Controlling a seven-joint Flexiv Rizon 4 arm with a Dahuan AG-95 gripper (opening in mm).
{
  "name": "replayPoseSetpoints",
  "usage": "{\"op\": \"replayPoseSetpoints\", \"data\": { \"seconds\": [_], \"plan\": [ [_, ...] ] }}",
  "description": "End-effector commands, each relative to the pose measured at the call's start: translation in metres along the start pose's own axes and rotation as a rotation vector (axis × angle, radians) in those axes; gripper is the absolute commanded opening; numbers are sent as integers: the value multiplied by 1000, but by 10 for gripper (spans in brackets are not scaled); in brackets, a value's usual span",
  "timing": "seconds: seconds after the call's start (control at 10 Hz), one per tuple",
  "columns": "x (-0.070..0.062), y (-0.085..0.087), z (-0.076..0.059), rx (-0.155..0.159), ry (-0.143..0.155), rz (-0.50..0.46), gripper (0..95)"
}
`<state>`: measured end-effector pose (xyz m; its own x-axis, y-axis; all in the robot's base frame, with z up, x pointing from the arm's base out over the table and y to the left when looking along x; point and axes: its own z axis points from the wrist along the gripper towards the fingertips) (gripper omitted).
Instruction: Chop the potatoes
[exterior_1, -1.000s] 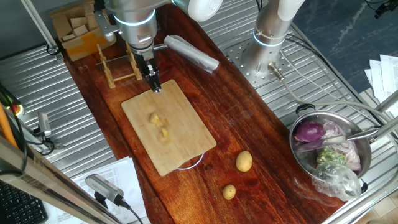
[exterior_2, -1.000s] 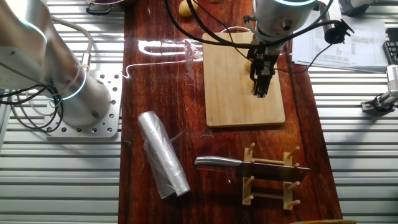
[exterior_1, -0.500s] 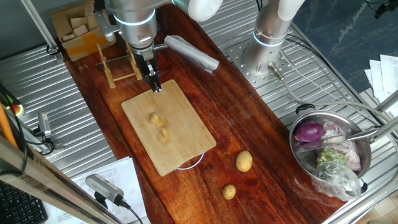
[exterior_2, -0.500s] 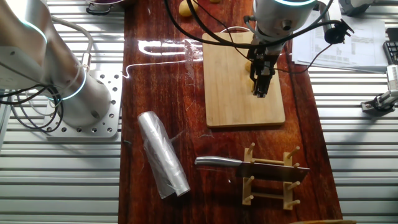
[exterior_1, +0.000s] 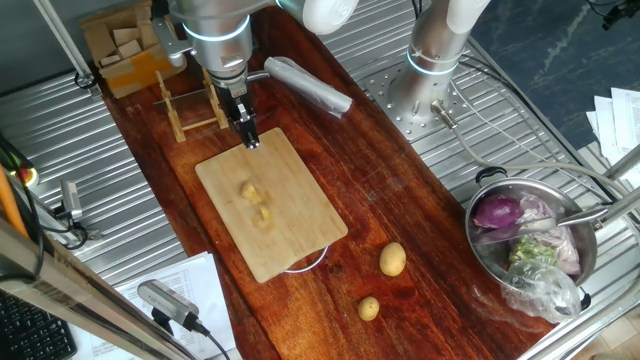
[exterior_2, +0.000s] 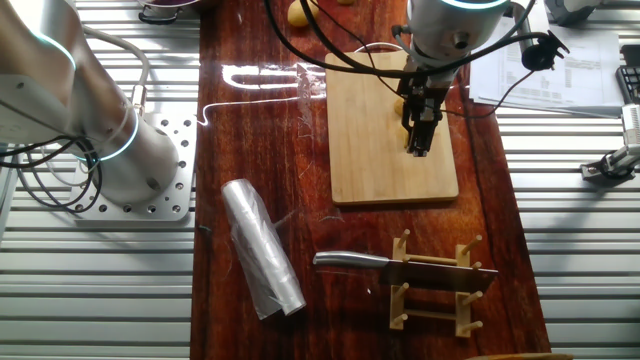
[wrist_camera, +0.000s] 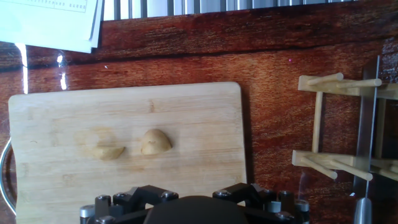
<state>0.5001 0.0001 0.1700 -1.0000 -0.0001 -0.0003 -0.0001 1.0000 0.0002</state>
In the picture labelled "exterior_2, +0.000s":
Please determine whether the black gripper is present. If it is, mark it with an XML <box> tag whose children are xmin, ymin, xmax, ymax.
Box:
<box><xmin>398</xmin><ymin>69</ymin><xmax>452</xmax><ymax>159</ymax></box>

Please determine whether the steel kitchen cleaver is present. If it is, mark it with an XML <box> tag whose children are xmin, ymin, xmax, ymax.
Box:
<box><xmin>313</xmin><ymin>250</ymin><xmax>500</xmax><ymax>294</ymax></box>

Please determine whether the wooden cutting board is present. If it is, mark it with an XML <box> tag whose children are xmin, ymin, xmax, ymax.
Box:
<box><xmin>324</xmin><ymin>51</ymin><xmax>460</xmax><ymax>206</ymax></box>

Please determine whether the printed white paper stack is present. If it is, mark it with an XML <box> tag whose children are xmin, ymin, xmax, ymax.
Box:
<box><xmin>468</xmin><ymin>22</ymin><xmax>626</xmax><ymax>119</ymax></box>

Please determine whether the large whole potato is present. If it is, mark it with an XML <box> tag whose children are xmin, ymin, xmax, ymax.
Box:
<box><xmin>287</xmin><ymin>0</ymin><xmax>320</xmax><ymax>29</ymax></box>

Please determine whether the wooden peg knife rack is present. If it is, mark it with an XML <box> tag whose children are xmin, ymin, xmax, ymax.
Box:
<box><xmin>388</xmin><ymin>228</ymin><xmax>485</xmax><ymax>339</ymax></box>

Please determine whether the roll of clear plastic bags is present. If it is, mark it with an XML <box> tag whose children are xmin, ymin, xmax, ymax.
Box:
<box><xmin>220</xmin><ymin>178</ymin><xmax>307</xmax><ymax>321</ymax></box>

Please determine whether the thin black wire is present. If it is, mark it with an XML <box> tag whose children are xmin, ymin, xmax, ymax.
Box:
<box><xmin>439</xmin><ymin>69</ymin><xmax>534</xmax><ymax>121</ymax></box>

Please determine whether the thick black cable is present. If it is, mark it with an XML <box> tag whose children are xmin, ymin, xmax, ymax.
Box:
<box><xmin>298</xmin><ymin>0</ymin><xmax>417</xmax><ymax>77</ymax></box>
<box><xmin>263</xmin><ymin>0</ymin><xmax>551</xmax><ymax>79</ymax></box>

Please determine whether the wrist camera on grey bracket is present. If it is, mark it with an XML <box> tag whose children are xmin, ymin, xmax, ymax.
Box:
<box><xmin>508</xmin><ymin>3</ymin><xmax>571</xmax><ymax>72</ymax></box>

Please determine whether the silver depth camera on mount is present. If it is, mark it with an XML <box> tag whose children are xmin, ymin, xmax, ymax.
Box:
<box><xmin>579</xmin><ymin>103</ymin><xmax>640</xmax><ymax>183</ymax></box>

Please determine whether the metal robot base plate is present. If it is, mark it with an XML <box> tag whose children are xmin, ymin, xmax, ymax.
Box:
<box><xmin>67</xmin><ymin>112</ymin><xmax>199</xmax><ymax>224</ymax></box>

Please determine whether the steel pot with black handles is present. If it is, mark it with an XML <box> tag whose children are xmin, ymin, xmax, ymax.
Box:
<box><xmin>135</xmin><ymin>0</ymin><xmax>221</xmax><ymax>26</ymax></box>

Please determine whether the grey hose with brass connector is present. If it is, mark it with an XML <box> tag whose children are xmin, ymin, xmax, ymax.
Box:
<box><xmin>82</xmin><ymin>24</ymin><xmax>151</xmax><ymax>119</ymax></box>

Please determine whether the black base cable bundle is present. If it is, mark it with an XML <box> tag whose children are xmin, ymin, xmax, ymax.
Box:
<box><xmin>0</xmin><ymin>134</ymin><xmax>105</xmax><ymax>215</ymax></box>

